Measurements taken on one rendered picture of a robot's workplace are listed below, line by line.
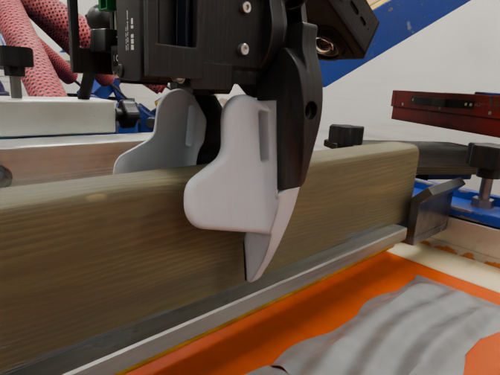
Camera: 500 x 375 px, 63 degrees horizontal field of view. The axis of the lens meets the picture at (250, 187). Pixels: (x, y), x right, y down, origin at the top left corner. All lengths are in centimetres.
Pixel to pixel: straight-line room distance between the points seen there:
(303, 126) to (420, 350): 15
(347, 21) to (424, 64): 212
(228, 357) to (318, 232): 10
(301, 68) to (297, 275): 13
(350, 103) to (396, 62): 35
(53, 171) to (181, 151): 20
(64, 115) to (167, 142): 25
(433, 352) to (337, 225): 10
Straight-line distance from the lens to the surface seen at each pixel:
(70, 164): 41
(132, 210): 18
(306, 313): 29
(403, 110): 134
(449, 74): 231
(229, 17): 17
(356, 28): 25
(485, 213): 43
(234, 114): 18
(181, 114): 23
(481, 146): 42
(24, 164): 40
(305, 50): 18
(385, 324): 29
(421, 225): 38
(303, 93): 18
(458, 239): 44
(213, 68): 16
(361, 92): 253
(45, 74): 69
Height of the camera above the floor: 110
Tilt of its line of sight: 14 degrees down
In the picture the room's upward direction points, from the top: 3 degrees clockwise
